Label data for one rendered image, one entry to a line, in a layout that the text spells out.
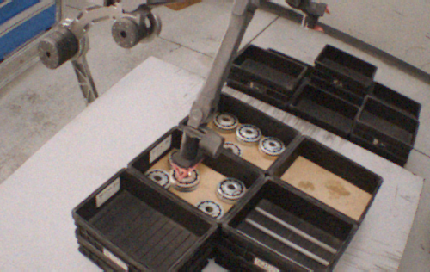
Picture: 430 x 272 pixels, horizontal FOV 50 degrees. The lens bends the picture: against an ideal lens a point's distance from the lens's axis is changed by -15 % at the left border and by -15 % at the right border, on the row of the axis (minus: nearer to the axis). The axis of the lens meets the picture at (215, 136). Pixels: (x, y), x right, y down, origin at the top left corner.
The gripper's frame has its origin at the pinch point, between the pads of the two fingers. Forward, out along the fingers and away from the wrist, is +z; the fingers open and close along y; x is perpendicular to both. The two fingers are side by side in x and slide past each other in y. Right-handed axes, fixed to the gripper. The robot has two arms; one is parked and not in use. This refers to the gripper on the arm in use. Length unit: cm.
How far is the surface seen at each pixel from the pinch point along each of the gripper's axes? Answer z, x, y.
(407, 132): 47, -59, 155
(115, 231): 13.8, 6.9, -27.9
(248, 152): 14.1, -5.3, 37.1
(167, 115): 30, 40, 45
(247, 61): 53, 52, 141
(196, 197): 13.6, -3.8, 4.3
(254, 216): 12.7, -24.7, 10.7
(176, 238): 13.1, -9.8, -15.3
